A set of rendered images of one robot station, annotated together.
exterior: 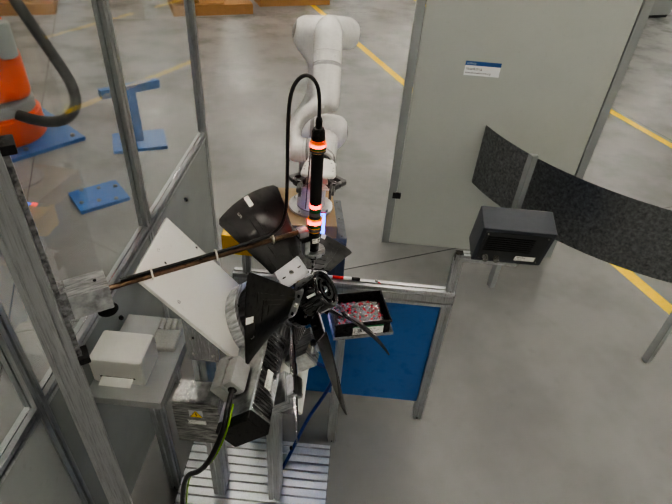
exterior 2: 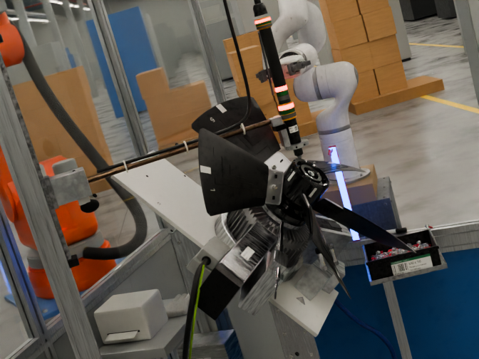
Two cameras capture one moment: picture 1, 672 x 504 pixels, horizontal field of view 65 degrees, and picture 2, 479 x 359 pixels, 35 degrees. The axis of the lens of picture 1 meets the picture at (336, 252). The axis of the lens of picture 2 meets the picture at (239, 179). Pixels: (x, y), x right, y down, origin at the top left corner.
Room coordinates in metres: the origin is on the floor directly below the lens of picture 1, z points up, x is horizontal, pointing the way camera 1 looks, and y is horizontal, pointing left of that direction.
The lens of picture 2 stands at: (-0.79, -0.55, 1.68)
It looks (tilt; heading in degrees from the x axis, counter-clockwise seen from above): 12 degrees down; 22
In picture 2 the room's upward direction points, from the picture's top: 16 degrees counter-clockwise
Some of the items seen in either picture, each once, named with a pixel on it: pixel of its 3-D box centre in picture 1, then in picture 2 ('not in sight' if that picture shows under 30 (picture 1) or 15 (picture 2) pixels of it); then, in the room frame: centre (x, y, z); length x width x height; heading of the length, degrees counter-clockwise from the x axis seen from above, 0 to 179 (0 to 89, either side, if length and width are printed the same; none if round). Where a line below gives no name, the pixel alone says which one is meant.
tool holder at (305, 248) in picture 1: (311, 239); (289, 131); (1.24, 0.08, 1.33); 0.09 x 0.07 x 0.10; 124
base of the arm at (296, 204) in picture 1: (312, 187); (339, 154); (1.92, 0.12, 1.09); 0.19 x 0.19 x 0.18
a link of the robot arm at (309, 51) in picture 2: (322, 149); (298, 60); (1.49, 0.07, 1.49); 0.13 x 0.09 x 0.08; 179
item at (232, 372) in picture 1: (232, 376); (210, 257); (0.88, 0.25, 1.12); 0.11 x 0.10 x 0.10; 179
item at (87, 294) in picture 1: (86, 294); (68, 186); (0.90, 0.59, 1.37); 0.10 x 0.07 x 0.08; 124
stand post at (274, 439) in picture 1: (274, 440); not in sight; (1.11, 0.18, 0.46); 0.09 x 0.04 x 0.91; 179
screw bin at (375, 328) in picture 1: (358, 313); (401, 256); (1.43, -0.10, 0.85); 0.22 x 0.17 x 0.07; 103
